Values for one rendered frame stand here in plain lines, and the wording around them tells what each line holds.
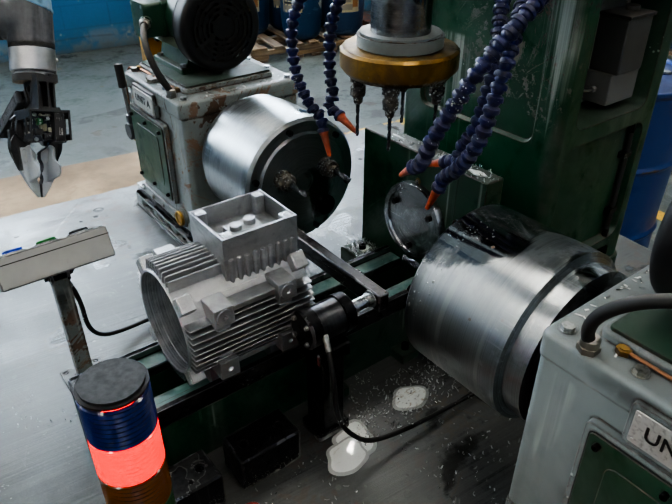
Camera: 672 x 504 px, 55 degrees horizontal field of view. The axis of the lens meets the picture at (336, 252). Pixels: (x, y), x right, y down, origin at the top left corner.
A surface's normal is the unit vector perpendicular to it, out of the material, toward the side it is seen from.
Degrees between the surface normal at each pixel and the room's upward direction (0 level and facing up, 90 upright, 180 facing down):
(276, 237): 90
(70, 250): 60
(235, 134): 47
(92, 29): 90
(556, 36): 90
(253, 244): 90
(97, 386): 0
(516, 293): 39
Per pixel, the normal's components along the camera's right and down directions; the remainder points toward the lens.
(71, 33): 0.54, 0.45
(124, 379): 0.00, -0.84
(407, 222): -0.79, 0.32
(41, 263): 0.52, -0.05
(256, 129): -0.42, -0.55
